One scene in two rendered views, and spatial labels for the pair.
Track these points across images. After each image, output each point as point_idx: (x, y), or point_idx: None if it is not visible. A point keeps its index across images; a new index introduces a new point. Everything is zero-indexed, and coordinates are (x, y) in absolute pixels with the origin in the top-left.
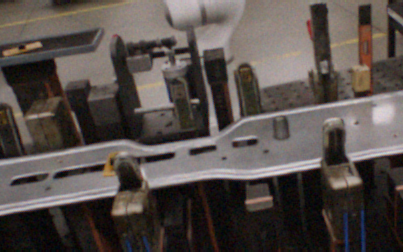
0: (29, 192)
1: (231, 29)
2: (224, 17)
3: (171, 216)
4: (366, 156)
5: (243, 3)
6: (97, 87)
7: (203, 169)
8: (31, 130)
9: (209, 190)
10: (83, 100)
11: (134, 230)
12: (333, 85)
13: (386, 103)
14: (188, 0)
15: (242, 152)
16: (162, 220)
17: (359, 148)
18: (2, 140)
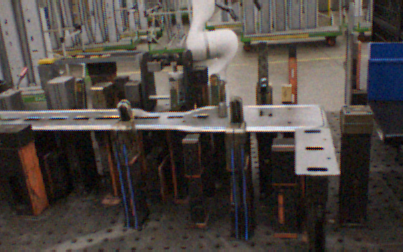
0: (80, 122)
1: (225, 62)
2: (221, 54)
3: (152, 154)
4: (264, 129)
5: (235, 47)
6: (132, 80)
7: (169, 124)
8: (91, 96)
9: (173, 139)
10: (122, 86)
11: (119, 140)
12: (268, 95)
13: (298, 109)
14: (199, 40)
15: (195, 120)
16: None
17: (262, 125)
18: (77, 100)
